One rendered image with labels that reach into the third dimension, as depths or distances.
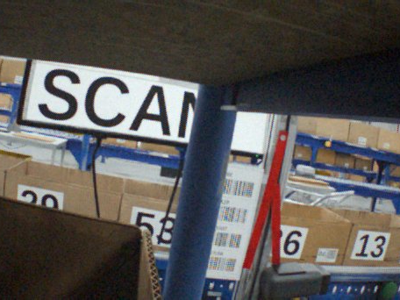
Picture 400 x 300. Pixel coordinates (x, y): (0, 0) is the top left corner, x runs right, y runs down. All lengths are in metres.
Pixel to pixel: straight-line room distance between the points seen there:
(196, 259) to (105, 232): 0.07
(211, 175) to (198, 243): 0.04
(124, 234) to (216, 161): 0.07
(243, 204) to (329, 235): 0.80
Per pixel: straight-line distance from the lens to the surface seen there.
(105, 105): 0.70
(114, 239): 0.25
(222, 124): 0.26
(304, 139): 6.20
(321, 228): 1.45
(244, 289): 0.76
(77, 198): 1.31
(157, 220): 1.31
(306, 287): 0.73
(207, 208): 0.27
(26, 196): 1.35
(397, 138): 7.13
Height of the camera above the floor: 1.30
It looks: 4 degrees down
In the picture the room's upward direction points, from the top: 10 degrees clockwise
